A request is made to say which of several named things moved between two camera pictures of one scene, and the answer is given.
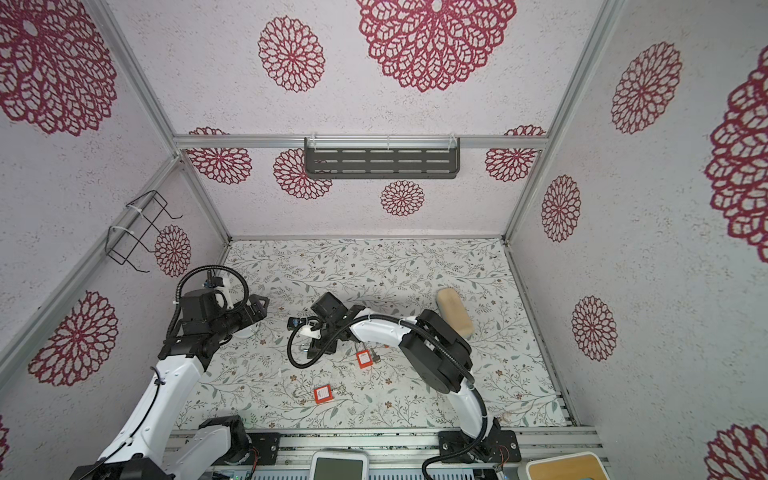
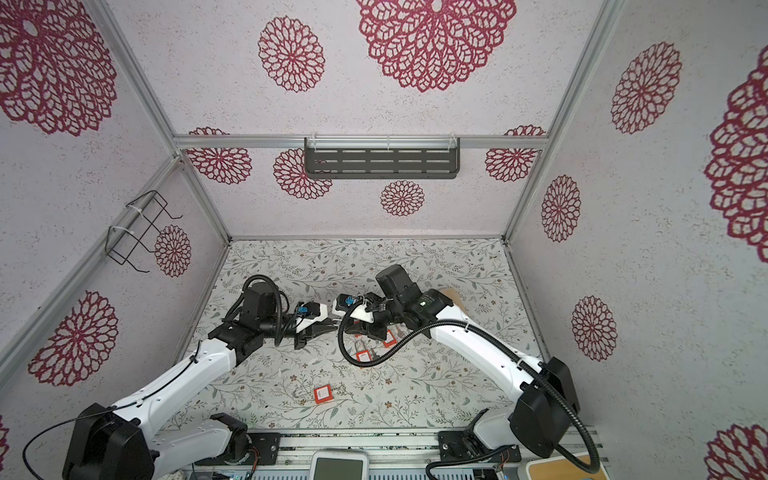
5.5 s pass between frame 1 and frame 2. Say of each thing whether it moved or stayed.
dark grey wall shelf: stayed
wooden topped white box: stayed
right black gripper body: moved
